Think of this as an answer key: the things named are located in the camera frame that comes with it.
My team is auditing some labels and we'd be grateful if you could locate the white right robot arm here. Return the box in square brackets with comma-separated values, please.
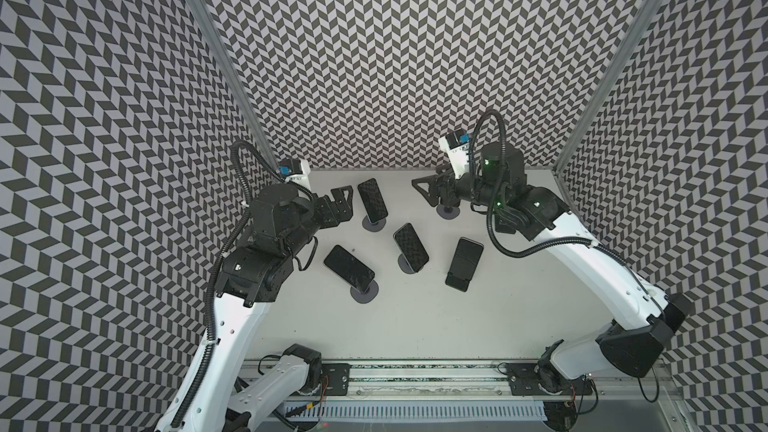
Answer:
[412, 130, 693, 395]

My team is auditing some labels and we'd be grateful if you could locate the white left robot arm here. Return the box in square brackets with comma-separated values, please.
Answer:
[155, 183, 353, 431]

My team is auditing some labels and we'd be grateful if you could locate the round grey stand back right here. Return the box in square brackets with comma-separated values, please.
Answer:
[436, 204, 461, 220]

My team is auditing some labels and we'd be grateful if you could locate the round grey stand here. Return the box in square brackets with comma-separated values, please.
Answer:
[362, 215, 386, 233]
[436, 204, 461, 220]
[350, 280, 379, 304]
[398, 254, 421, 275]

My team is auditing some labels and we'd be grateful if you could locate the round grey stand back left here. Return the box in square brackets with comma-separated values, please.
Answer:
[362, 215, 386, 233]

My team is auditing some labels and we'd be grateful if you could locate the round grey stand centre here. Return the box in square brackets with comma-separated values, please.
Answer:
[398, 254, 421, 275]

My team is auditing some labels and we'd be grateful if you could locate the round grey stand front left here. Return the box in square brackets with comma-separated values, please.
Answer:
[350, 280, 379, 304]

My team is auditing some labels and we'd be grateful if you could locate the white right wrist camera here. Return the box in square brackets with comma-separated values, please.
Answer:
[438, 128, 470, 179]

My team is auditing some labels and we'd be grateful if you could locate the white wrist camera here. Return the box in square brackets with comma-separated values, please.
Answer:
[438, 128, 470, 179]
[278, 158, 311, 190]

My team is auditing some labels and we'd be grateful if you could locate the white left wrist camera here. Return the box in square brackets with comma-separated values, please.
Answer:
[278, 158, 311, 190]

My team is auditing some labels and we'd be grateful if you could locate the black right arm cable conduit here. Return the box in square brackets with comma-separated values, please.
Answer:
[467, 109, 631, 265]

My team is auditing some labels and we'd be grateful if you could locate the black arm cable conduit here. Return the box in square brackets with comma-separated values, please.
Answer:
[170, 139, 283, 430]
[467, 109, 631, 265]

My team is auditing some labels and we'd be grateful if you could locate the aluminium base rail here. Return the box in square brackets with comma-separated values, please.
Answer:
[239, 359, 667, 403]

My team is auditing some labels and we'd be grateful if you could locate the white slotted cable duct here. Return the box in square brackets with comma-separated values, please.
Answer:
[291, 401, 547, 423]

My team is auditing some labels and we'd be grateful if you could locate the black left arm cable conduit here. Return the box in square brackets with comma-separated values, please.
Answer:
[170, 139, 283, 430]

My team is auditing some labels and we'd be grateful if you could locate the aluminium corner post left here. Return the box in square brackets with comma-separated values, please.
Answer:
[185, 0, 277, 168]

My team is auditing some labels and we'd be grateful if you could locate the aluminium corner post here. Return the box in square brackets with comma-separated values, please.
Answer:
[552, 0, 664, 177]
[185, 0, 277, 168]

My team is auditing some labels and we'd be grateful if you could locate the aluminium corner post right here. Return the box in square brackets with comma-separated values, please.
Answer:
[552, 0, 664, 177]

